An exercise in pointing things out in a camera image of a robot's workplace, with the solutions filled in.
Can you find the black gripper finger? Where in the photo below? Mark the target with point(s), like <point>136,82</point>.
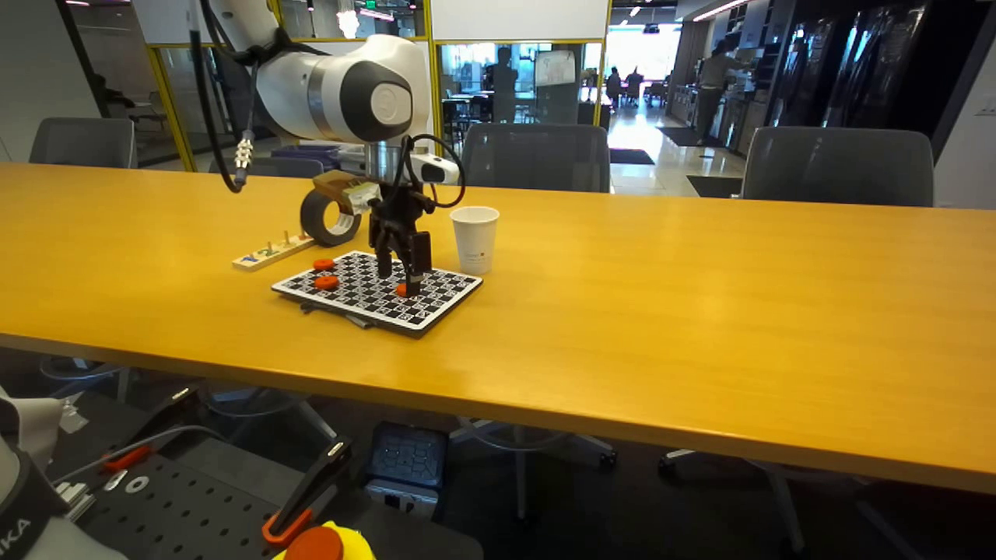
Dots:
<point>387,252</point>
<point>417,259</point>

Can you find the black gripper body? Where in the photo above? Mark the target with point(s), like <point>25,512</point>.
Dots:
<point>400,209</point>

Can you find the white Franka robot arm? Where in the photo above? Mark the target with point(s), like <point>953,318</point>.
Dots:
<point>313,88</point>

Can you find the white paper cup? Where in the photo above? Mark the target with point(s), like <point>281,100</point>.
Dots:
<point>475,243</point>

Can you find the black white calibration board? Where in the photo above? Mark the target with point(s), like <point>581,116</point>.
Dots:
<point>354,295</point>

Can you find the black tape roll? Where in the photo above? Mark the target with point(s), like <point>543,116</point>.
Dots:
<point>309,213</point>

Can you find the wooden number puzzle board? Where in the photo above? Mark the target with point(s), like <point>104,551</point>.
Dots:
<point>264,252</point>

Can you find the background person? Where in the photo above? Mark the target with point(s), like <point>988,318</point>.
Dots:
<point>506,91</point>
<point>709,82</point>

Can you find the grey floor box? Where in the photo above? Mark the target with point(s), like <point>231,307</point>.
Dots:
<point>406,467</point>

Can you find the yellow framed glass partition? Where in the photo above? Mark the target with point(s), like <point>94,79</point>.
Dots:
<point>176,120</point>

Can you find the orange black clamp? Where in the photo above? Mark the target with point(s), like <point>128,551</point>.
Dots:
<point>313,486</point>
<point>128,459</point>

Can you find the yellow red emergency stop button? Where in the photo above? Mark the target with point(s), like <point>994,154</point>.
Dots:
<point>331,547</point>

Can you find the black perforated breadboard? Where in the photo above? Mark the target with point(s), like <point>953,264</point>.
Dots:
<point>198,515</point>

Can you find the round steel washer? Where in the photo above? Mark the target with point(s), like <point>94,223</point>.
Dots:
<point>136,485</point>

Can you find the oblong steel washer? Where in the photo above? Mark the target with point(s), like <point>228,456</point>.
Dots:
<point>114,481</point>

